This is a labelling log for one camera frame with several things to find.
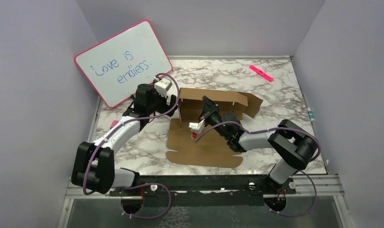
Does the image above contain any green capped marker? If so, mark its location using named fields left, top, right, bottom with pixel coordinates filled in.
left=307, top=107, right=315, bottom=122

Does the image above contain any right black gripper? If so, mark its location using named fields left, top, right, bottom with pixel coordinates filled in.
left=198, top=95, right=229, bottom=139

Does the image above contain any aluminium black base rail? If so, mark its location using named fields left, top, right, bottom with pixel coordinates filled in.
left=56, top=174, right=355, bottom=228

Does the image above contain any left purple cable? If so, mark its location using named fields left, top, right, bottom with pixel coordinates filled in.
left=82, top=73, right=181, bottom=220

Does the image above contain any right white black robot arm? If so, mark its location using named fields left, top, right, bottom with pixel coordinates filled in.
left=191, top=96, right=320, bottom=193

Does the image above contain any pink whiteboard eraser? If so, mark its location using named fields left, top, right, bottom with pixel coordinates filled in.
left=110, top=120, right=119, bottom=129

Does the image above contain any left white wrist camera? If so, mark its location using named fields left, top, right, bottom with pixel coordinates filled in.
left=154, top=78, right=172, bottom=97

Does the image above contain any pink framed whiteboard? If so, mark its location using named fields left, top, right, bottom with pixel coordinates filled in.
left=74, top=20, right=173, bottom=108

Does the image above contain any brown cardboard box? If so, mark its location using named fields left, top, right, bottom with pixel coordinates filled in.
left=166, top=88, right=263, bottom=168

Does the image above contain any purple cable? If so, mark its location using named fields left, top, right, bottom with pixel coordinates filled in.
left=82, top=73, right=181, bottom=220
left=193, top=121, right=321, bottom=219

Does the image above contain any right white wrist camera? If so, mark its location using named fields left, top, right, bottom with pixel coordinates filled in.
left=188, top=119, right=205, bottom=139

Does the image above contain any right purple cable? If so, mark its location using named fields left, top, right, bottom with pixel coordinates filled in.
left=193, top=121, right=321, bottom=219

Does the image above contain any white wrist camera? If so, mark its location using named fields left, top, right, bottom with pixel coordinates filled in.
left=154, top=78, right=172, bottom=97
left=188, top=119, right=205, bottom=139

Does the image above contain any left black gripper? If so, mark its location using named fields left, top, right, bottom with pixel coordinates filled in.
left=147, top=85, right=178, bottom=116

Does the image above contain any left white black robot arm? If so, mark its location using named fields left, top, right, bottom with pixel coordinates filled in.
left=71, top=80, right=178, bottom=195

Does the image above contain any pink highlighter marker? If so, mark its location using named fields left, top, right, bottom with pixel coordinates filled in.
left=249, top=65, right=274, bottom=82

